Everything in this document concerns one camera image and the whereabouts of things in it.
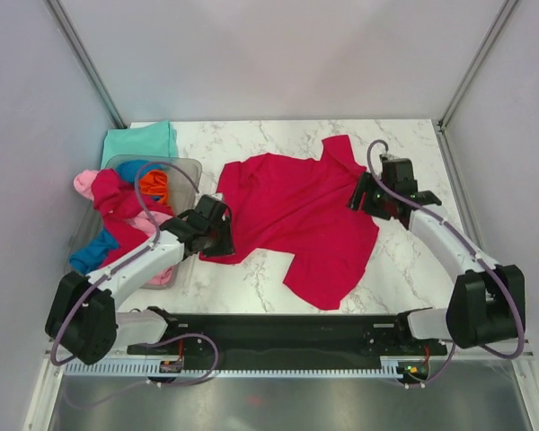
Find crimson t shirt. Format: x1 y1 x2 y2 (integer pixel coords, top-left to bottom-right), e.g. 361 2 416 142
91 169 156 266
213 135 378 311

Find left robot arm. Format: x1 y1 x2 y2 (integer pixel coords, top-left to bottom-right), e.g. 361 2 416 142
45 195 234 365

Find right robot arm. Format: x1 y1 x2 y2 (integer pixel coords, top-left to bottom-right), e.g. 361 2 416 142
348 156 526 359

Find light pink t shirt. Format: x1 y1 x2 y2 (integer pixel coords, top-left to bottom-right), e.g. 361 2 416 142
69 169 173 274

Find clear plastic bin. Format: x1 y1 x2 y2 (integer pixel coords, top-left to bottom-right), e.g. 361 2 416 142
65 155 202 275

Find orange t shirt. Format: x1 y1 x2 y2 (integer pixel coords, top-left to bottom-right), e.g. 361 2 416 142
139 169 169 204

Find teal folded t shirt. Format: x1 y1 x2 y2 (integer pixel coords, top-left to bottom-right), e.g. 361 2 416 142
101 120 179 168

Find blue t shirt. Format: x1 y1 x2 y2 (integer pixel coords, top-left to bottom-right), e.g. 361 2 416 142
69 160 153 274

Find aluminium frame rail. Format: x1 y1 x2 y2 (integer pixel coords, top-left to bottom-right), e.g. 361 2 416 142
432 119 486 251

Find white cable duct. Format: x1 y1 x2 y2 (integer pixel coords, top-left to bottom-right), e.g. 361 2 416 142
64 358 405 379

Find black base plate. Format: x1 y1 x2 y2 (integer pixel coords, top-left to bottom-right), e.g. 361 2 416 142
128 314 447 370

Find right aluminium frame post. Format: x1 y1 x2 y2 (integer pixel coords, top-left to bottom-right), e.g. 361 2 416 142
435 0 521 134

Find aluminium frame post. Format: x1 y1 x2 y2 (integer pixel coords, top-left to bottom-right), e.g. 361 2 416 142
44 0 127 129
435 0 521 134

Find left aluminium frame post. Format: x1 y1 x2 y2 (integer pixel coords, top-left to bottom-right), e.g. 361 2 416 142
44 0 127 129

